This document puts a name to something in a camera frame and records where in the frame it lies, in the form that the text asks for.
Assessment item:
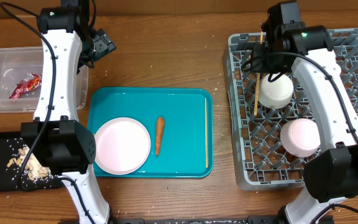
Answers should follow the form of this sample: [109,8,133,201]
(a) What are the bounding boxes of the pale green bowl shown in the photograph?
[258,75,293,109]

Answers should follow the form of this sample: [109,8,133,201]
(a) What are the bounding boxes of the red snack wrapper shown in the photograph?
[9,73,42,99]

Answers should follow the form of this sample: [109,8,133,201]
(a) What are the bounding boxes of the small white plate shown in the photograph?
[280,118,320,157]

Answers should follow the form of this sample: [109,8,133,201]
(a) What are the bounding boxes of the orange carrot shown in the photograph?
[155,117,165,157]

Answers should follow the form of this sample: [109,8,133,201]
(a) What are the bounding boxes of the large pink plate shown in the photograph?
[94,118,151,175]

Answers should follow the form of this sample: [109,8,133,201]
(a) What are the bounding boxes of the peanut and rice scraps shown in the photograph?
[6,138,53,184]

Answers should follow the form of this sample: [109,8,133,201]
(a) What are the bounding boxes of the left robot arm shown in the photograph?
[21,1,115,223]

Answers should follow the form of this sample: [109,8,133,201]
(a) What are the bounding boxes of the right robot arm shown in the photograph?
[241,1,358,223]

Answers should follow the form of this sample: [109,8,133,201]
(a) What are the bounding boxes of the grey dishwasher rack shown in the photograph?
[223,28,358,191]

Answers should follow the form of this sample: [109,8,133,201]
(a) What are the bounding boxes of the clear plastic bin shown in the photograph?
[0,47,44,113]

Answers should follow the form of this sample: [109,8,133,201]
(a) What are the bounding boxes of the teal plastic serving tray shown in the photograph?
[88,87,214,178]

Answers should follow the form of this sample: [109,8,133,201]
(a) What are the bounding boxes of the black plastic tray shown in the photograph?
[0,132,62,192]

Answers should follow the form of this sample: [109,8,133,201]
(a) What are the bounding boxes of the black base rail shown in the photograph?
[112,215,285,224]

